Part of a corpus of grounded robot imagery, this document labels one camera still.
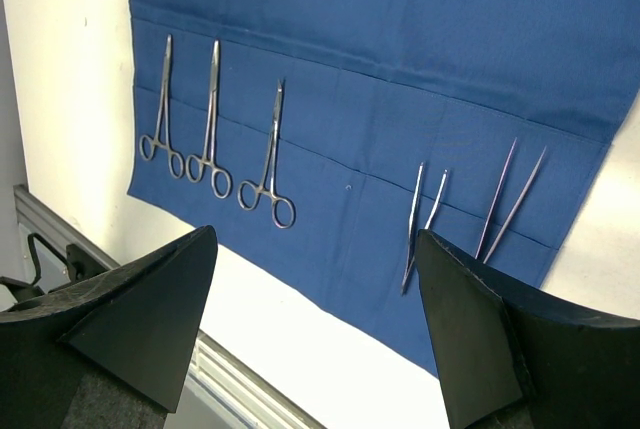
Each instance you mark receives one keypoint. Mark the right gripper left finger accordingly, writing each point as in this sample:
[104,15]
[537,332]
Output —
[112,351]

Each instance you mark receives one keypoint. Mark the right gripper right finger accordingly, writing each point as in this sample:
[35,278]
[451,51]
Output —
[509,355]

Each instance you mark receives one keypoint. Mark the steel hemostat forceps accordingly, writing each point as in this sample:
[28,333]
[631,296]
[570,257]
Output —
[221,180]

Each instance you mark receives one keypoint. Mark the steel needle holder forceps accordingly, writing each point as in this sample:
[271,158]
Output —
[149,144]

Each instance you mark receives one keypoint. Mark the steel surgical scissors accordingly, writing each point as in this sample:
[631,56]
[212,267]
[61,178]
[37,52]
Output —
[249,192]

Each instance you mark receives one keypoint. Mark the blue surgical drape cloth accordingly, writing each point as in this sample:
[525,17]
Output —
[518,99]

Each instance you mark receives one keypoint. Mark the aluminium extrusion rail frame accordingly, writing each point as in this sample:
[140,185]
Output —
[240,398]

